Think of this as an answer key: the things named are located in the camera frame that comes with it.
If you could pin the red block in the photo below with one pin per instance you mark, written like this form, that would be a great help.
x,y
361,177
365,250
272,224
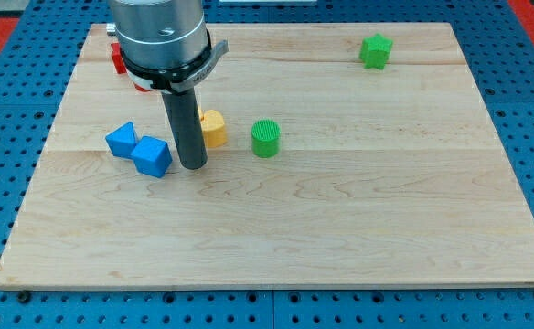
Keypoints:
x,y
117,58

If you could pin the yellow heart block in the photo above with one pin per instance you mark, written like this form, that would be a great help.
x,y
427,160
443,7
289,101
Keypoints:
x,y
213,128

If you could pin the green star block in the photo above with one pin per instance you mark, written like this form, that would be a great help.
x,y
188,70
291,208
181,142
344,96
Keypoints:
x,y
375,51

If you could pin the small metal bracket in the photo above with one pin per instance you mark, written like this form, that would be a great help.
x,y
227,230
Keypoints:
x,y
111,29

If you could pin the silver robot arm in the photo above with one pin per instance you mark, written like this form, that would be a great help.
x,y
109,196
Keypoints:
x,y
166,46

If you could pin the wooden board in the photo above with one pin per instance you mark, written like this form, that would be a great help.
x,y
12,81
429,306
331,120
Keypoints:
x,y
387,178

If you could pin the blue cube block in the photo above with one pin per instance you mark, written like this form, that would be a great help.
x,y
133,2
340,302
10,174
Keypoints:
x,y
151,156

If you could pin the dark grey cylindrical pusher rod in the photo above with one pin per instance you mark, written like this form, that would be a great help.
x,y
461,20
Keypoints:
x,y
184,120

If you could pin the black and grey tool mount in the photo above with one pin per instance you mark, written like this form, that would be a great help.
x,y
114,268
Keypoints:
x,y
180,79

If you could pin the green cylinder block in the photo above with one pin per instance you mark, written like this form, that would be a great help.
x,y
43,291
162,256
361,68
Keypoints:
x,y
265,138

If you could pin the blue triangle block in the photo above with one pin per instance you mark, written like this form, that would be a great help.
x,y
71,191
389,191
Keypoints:
x,y
122,141

